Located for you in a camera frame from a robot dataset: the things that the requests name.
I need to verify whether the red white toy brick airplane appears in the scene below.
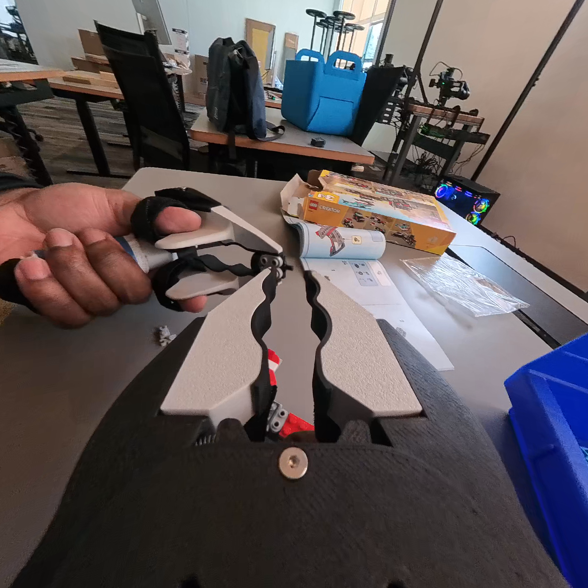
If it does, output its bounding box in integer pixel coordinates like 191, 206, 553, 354
262, 348, 318, 440

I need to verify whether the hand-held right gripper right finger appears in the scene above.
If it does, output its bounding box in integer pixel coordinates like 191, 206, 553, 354
306, 271, 424, 429

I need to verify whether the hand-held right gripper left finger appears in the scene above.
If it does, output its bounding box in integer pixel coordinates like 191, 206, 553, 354
161, 269, 277, 429

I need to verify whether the black backpack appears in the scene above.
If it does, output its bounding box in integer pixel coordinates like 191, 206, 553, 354
205, 37, 285, 143

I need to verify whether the person's left hand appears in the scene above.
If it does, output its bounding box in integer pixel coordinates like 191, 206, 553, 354
0, 182, 210, 330

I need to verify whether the black camera stand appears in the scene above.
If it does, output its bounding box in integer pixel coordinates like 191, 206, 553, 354
386, 63, 492, 184

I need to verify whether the grey desk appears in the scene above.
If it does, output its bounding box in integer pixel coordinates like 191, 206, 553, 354
0, 166, 588, 588

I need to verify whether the blue felt bag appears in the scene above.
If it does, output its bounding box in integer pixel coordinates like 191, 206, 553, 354
281, 48, 368, 137

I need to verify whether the clear plastic bag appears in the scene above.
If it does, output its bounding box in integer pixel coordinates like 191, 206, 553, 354
402, 255, 515, 318

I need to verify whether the black office chair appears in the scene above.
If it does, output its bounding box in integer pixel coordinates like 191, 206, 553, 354
95, 21, 194, 171

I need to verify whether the white instruction booklet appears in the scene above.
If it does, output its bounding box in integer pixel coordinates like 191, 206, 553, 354
285, 216, 455, 373

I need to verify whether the blue plastic bin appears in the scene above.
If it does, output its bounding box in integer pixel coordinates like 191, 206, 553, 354
504, 333, 588, 588

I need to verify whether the computer with coloured lights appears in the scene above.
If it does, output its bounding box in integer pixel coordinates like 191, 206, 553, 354
434, 175, 501, 226

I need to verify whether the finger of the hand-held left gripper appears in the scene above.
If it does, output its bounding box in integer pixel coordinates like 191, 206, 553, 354
166, 269, 269, 300
152, 204, 285, 257

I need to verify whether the wooden top office desk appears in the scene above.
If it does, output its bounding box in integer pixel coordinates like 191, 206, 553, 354
189, 106, 377, 180

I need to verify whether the orange toy brick cardboard box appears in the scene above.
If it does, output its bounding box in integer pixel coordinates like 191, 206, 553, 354
281, 170, 457, 256

